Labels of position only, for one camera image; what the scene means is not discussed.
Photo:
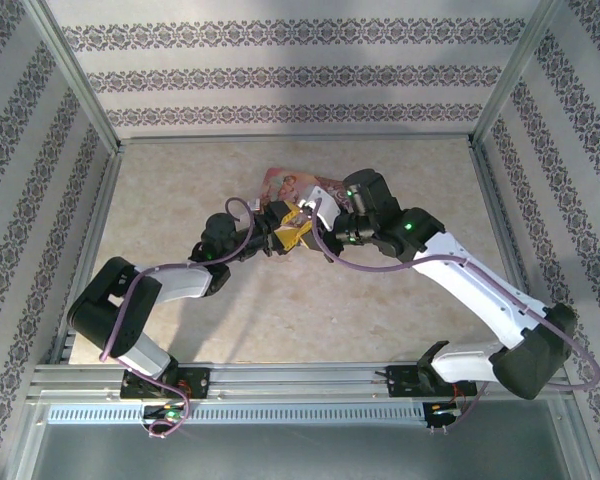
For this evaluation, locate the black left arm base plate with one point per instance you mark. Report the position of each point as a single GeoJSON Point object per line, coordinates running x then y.
{"type": "Point", "coordinates": [195, 382]}

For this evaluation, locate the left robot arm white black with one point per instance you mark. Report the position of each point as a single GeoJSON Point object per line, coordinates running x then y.
{"type": "Point", "coordinates": [180, 282]}

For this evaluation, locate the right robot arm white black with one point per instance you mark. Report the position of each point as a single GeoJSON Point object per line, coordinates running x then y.
{"type": "Point", "coordinates": [480, 290]}

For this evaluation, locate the aluminium side frame rail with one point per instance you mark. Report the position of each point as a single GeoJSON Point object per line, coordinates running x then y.
{"type": "Point", "coordinates": [87, 250]}
{"type": "Point", "coordinates": [500, 220]}

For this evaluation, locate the aluminium back frame rail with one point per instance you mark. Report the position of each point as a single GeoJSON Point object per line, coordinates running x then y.
{"type": "Point", "coordinates": [295, 140]}

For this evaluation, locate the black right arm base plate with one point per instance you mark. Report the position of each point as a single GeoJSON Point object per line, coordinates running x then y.
{"type": "Point", "coordinates": [400, 380]}

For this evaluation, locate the pink illustrated snack packet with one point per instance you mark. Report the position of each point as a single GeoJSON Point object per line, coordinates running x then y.
{"type": "Point", "coordinates": [285, 182]}

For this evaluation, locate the grey metal panel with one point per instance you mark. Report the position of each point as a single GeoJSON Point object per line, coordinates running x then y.
{"type": "Point", "coordinates": [300, 452]}

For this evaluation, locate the aluminium front mounting rail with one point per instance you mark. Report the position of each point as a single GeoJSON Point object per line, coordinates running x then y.
{"type": "Point", "coordinates": [290, 377]}

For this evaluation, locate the aluminium frame post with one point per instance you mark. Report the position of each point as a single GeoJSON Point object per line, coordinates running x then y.
{"type": "Point", "coordinates": [515, 70]}
{"type": "Point", "coordinates": [75, 75]}

